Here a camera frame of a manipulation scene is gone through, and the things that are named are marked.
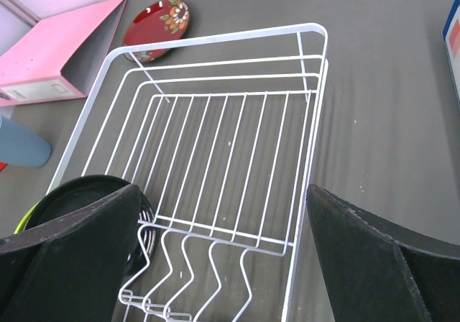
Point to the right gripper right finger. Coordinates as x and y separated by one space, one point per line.
376 270

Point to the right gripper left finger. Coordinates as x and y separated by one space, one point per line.
70 268

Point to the lime green plate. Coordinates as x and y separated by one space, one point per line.
21 225

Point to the black plate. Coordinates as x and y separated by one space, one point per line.
80 192

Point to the blue plastic cup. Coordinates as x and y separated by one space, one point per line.
21 146

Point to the red floral plate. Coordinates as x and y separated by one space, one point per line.
162 21

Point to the red cube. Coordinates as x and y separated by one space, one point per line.
1 165

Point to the white wire dish rack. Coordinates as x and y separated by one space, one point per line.
221 138

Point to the pink ring binder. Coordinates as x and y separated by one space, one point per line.
60 57

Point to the blue ring binder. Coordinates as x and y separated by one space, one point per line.
451 40

